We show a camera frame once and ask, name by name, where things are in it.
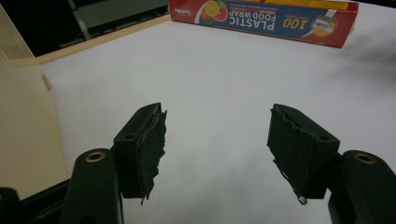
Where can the cream ribbed plastic panel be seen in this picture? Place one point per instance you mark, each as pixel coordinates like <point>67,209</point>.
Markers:
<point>25,124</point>

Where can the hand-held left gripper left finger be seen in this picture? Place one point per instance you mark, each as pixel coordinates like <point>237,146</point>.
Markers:
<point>137,155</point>

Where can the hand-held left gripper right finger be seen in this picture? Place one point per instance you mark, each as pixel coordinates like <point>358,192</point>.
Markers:
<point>306,155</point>

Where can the red blue food wrap box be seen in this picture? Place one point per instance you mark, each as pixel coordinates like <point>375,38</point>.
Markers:
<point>264,21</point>

